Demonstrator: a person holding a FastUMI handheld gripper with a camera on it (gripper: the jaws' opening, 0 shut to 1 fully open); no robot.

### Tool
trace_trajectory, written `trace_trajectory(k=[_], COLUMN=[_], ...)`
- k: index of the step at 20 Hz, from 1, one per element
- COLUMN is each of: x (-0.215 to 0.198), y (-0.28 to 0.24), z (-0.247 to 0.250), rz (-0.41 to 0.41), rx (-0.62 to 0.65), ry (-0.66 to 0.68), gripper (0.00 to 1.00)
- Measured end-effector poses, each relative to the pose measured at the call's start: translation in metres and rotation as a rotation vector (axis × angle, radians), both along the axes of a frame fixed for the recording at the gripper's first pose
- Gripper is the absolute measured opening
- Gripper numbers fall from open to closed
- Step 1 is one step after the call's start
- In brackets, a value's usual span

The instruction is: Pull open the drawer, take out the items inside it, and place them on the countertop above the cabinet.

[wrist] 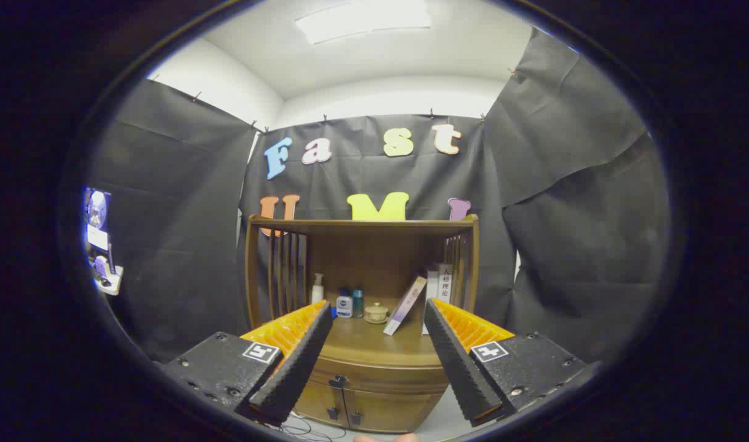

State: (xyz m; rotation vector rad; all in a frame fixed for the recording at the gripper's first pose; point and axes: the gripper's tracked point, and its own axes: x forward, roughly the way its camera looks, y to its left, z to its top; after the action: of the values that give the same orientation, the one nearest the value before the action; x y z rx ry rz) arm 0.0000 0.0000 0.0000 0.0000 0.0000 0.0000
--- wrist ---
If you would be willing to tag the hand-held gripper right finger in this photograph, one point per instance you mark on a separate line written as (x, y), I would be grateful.
(460, 368)

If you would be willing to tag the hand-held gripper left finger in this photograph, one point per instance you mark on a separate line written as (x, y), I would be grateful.
(291, 368)

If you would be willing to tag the wooden cabinet door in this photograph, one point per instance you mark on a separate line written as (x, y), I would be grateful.
(316, 402)
(393, 414)

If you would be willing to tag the wooden countertop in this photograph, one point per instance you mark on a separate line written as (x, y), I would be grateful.
(374, 344)

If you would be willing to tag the brown wooden cabinet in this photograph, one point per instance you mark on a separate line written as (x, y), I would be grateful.
(380, 258)

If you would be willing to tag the white stand with items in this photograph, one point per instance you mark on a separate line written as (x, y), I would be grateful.
(108, 279)

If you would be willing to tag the white lotion bottle blue cap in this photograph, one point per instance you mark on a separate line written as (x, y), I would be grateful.
(344, 306)

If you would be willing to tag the white pump bottle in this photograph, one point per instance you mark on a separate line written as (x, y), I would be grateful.
(317, 290)

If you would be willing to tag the purple cover book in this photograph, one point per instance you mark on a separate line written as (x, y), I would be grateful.
(405, 306)

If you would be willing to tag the patterned cover book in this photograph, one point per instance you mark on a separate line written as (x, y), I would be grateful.
(430, 288)

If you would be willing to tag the white book black characters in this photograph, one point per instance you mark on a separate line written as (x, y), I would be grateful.
(445, 283)

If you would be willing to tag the teal slim bottle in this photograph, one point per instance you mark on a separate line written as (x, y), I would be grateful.
(358, 304)

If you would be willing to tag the beige lidded tea cup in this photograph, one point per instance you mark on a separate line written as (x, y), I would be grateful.
(376, 314)

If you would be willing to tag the black backdrop cloth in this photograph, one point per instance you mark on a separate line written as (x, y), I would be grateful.
(178, 215)

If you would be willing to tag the bright screen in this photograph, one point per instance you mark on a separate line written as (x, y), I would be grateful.
(97, 212)

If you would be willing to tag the ceiling light panel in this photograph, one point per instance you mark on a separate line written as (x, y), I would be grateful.
(362, 21)

